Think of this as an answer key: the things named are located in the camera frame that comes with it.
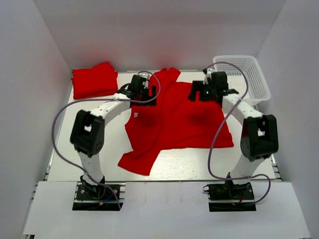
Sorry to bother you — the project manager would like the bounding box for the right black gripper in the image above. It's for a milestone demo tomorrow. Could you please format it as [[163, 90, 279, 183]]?
[[188, 81, 217, 103]]

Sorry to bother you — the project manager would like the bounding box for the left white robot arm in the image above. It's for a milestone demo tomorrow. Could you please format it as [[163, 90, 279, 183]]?
[[70, 72, 161, 199]]

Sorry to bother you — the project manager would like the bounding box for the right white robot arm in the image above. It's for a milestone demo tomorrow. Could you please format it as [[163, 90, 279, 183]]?
[[188, 69, 279, 199]]

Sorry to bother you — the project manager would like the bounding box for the folded red t-shirt stack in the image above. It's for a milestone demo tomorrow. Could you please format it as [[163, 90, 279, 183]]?
[[71, 62, 118, 100]]

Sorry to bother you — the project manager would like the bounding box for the white plastic basket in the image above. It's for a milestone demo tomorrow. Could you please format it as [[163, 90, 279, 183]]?
[[213, 55, 271, 106]]

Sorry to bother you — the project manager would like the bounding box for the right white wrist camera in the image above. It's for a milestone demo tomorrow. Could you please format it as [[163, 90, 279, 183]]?
[[202, 68, 214, 85]]

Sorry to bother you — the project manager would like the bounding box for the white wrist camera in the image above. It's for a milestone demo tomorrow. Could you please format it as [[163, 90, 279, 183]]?
[[202, 68, 214, 85], [137, 71, 151, 80]]

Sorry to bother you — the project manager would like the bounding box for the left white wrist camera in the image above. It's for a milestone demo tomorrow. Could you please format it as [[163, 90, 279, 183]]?
[[137, 71, 151, 80]]

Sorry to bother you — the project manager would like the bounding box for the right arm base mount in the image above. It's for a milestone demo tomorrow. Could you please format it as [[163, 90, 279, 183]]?
[[202, 180, 256, 212]]

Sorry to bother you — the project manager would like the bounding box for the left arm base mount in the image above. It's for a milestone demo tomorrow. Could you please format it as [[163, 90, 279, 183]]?
[[72, 182, 125, 212]]

